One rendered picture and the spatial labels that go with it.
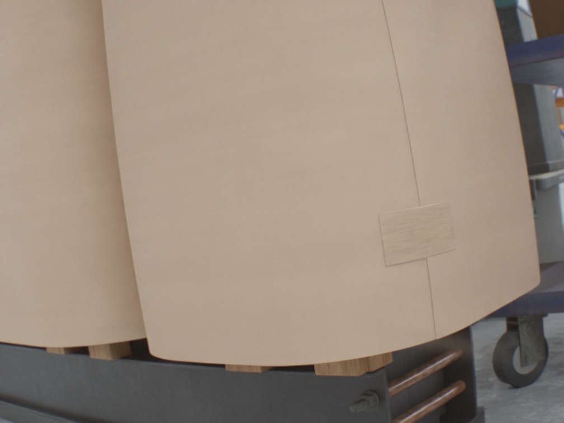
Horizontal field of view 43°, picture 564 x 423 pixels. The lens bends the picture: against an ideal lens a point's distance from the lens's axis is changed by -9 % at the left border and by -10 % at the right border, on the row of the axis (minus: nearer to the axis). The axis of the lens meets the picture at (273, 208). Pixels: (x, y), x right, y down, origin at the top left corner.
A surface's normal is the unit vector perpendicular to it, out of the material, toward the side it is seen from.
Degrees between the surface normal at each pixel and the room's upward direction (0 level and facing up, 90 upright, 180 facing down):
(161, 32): 90
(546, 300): 90
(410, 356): 90
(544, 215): 90
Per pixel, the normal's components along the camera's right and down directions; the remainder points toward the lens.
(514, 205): 0.73, -0.11
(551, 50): -0.69, 0.11
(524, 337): 0.25, -0.03
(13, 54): -0.47, 0.08
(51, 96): -0.10, 0.03
